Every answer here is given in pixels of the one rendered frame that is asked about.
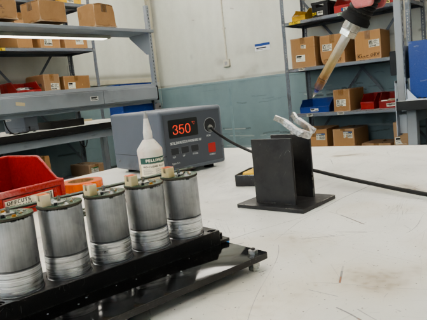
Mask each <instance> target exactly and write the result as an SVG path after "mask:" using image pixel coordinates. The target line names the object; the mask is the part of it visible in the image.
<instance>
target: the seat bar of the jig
mask: <svg viewBox="0 0 427 320"><path fill-rule="evenodd" d="M220 244H221V243H220V231H219V230H217V229H211V228H208V227H203V234H202V235H200V236H198V237H194V238H191V239H183V240H174V239H170V245H169V246H168V247H166V248H163V249H161V250H156V251H149V252H137V251H133V258H131V259H130V260H128V261H126V262H123V263H119V264H115V265H106V266H99V265H93V261H92V257H90V262H91V272H90V273H88V274H87V275H85V276H82V277H79V278H76V279H71V280H68V281H49V280H48V276H47V273H46V272H43V278H44V287H43V288H42V289H40V290H39V291H37V292H35V293H32V294H30V295H27V296H24V297H19V298H12V299H0V320H19V319H21V318H24V317H27V316H30V315H32V314H35V313H37V312H41V311H42V310H46V309H49V308H51V307H54V306H56V305H59V304H61V303H64V302H68V301H69V300H73V299H75V298H78V297H81V296H83V295H86V294H89V293H91V292H94V291H97V290H100V289H102V288H105V287H107V286H110V285H113V284H116V283H118V282H121V281H124V280H126V279H129V278H131V277H134V276H137V275H139V274H143V273H145V272H148V271H150V270H153V269H156V268H158V267H161V266H164V265H166V264H169V263H172V262H175V261H177V260H180V259H183V258H185V257H188V256H191V255H193V254H196V253H199V252H201V251H205V250H207V249H210V248H213V247H215V246H218V245H220Z"/></svg>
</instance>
